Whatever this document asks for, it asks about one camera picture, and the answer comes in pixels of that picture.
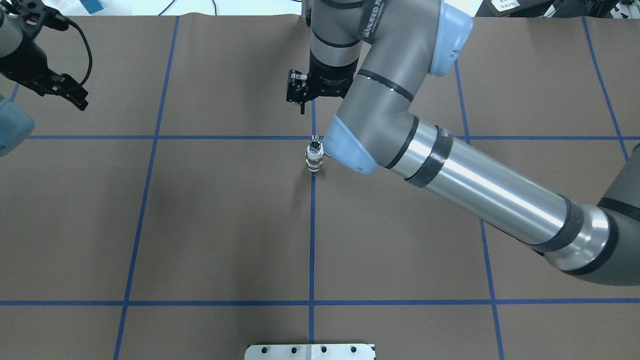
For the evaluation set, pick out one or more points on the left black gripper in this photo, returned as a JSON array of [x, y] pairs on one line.
[[26, 68]]

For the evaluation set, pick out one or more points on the white PPR pipe fitting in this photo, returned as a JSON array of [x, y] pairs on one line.
[[314, 162]]

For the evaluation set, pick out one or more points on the white camera pole with base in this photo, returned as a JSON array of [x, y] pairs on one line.
[[327, 351]]

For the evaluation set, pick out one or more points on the chrome angle valve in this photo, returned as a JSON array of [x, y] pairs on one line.
[[315, 149]]

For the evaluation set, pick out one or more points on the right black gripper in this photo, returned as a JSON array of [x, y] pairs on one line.
[[330, 80]]

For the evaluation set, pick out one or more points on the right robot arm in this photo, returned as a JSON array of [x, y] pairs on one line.
[[376, 54]]

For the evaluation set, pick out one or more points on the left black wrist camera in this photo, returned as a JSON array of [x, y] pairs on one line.
[[35, 15]]

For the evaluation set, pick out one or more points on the brown paper table mat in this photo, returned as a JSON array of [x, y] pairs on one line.
[[175, 219]]

